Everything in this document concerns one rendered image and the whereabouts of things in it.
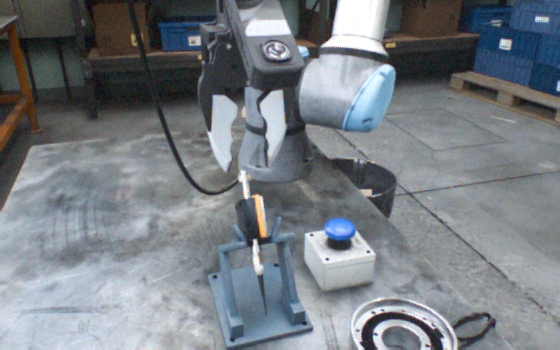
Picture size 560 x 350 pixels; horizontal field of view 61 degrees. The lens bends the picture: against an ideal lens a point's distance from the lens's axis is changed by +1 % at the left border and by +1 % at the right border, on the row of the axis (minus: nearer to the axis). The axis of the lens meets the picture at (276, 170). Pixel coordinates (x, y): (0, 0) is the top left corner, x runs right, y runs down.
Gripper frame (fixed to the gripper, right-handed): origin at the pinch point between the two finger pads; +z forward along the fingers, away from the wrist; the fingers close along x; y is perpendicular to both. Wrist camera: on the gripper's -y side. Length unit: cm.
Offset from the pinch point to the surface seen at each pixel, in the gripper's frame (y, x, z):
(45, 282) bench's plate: 9.5, 25.2, 18.4
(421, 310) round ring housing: -12.5, -16.1, 14.7
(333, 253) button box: -1.4, -10.4, 13.6
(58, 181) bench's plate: 40, 27, 19
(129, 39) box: 328, 12, 43
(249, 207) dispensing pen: -1.4, 0.4, 5.1
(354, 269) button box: -3.1, -12.7, 15.4
